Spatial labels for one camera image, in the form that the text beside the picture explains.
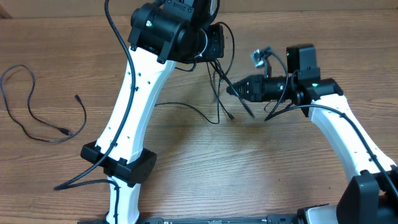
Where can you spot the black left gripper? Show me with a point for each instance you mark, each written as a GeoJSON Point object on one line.
{"type": "Point", "coordinates": [215, 34]}

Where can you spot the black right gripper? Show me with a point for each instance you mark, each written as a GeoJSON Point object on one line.
{"type": "Point", "coordinates": [254, 87]}

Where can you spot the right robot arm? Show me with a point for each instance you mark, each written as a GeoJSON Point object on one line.
{"type": "Point", "coordinates": [371, 194]}

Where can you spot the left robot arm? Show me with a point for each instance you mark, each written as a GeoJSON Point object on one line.
{"type": "Point", "coordinates": [163, 34]}

